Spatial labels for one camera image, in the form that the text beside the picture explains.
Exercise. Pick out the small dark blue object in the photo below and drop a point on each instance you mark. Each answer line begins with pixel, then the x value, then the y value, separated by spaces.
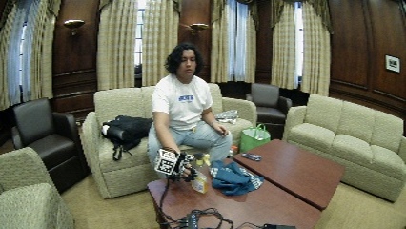
pixel 252 156

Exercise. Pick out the beige upholstered armchair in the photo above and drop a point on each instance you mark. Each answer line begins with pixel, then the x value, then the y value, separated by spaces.
pixel 25 194

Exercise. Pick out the large black leather armchair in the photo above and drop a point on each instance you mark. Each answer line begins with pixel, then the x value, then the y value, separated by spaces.
pixel 47 140

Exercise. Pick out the small black leather armchair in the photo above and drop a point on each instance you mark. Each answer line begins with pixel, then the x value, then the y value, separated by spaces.
pixel 266 101

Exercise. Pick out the yellow spray bottle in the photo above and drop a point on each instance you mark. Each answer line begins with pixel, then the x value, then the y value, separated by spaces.
pixel 200 183

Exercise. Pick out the green tote bag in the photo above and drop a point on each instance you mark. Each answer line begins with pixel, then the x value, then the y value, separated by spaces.
pixel 253 137

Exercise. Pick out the white cube with black markers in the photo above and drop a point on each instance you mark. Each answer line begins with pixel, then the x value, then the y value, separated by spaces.
pixel 166 162

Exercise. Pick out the brass wall lamp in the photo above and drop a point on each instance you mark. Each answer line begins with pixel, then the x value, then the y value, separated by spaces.
pixel 197 27
pixel 73 24

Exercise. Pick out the flat black device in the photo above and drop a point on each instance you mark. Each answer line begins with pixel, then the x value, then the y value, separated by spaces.
pixel 278 226

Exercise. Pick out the beige checked window curtains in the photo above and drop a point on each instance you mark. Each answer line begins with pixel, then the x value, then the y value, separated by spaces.
pixel 116 47

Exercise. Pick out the patterned grey cloth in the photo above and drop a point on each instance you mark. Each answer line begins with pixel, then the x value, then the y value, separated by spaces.
pixel 228 116

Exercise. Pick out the the person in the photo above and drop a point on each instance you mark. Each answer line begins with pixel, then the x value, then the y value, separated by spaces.
pixel 181 101

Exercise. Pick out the framed wall picture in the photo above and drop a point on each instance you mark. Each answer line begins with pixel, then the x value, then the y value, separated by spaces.
pixel 391 63

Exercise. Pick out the beige two-seat sofa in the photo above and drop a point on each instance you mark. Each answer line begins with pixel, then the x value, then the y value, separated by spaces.
pixel 122 152

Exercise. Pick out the blue cloth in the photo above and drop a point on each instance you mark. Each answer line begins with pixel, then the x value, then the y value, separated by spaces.
pixel 232 179

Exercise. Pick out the orange bottle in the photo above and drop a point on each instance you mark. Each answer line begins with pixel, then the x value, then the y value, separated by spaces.
pixel 233 150

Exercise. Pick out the black backpack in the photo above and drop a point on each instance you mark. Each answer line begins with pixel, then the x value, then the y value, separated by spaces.
pixel 124 130

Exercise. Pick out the beige three-seat sofa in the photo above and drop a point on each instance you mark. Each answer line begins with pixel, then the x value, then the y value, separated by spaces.
pixel 350 136

